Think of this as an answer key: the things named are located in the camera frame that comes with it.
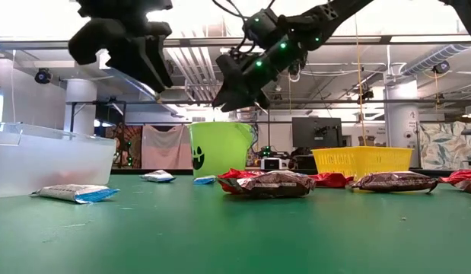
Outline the black computer monitor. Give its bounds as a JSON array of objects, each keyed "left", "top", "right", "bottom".
[{"left": 291, "top": 116, "right": 343, "bottom": 149}]

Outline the lime green halloween bucket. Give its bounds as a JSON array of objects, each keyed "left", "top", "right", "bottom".
[{"left": 187, "top": 121, "right": 254, "bottom": 180}]

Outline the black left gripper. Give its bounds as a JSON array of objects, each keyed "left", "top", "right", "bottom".
[{"left": 67, "top": 0, "right": 174, "bottom": 94}]

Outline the clear plastic bin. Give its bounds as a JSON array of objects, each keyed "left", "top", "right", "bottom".
[{"left": 0, "top": 121, "right": 118, "bottom": 199}]

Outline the silver ventilation duct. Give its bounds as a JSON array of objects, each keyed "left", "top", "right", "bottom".
[{"left": 400, "top": 43, "right": 471, "bottom": 77}]

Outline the yellow plastic basket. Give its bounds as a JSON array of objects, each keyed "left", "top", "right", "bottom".
[{"left": 310, "top": 146, "right": 415, "bottom": 182}]

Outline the white box device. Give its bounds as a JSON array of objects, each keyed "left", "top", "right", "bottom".
[{"left": 259, "top": 156, "right": 285, "bottom": 171}]

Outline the leaf-patterned wall panel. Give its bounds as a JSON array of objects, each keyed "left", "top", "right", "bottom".
[{"left": 419, "top": 121, "right": 471, "bottom": 170}]

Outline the dark patterned wall hanging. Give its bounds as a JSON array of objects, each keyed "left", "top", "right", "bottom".
[{"left": 105, "top": 123, "right": 143, "bottom": 170}]

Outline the black ceiling camera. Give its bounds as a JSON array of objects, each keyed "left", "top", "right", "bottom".
[
  {"left": 33, "top": 68, "right": 53, "bottom": 85},
  {"left": 432, "top": 60, "right": 451, "bottom": 75}
]

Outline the green table mat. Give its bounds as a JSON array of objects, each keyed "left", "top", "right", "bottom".
[{"left": 0, "top": 173, "right": 471, "bottom": 274}]

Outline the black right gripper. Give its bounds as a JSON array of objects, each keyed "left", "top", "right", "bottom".
[{"left": 212, "top": 36, "right": 308, "bottom": 113}]

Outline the white round pillar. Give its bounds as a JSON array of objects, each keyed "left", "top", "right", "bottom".
[
  {"left": 63, "top": 78, "right": 98, "bottom": 136},
  {"left": 383, "top": 79, "right": 421, "bottom": 168}
]

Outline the white blue Hershey's candy bar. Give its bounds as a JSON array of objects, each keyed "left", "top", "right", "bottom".
[
  {"left": 138, "top": 169, "right": 177, "bottom": 183},
  {"left": 192, "top": 174, "right": 218, "bottom": 186},
  {"left": 30, "top": 183, "right": 121, "bottom": 205}
]

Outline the red KitKat candy bar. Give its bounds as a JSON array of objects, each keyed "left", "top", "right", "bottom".
[
  {"left": 309, "top": 172, "right": 355, "bottom": 189},
  {"left": 438, "top": 169, "right": 471, "bottom": 191},
  {"left": 217, "top": 167, "right": 266, "bottom": 194}
]

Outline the pink hanging cloth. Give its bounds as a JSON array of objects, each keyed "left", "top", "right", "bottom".
[{"left": 141, "top": 124, "right": 194, "bottom": 170}]

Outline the yellow hanging cord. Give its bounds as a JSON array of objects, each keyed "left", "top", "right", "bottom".
[{"left": 352, "top": 14, "right": 368, "bottom": 148}]

